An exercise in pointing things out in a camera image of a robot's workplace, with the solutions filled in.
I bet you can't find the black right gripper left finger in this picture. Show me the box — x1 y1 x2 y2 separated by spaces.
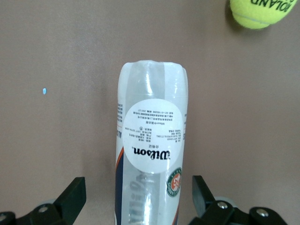
0 177 87 225

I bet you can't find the clear plastic tennis ball can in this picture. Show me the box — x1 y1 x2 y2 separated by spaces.
114 60 189 225

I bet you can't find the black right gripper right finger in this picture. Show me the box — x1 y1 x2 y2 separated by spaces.
187 175 300 225

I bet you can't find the yellow-green tennis ball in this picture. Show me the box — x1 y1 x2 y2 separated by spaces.
229 0 298 30

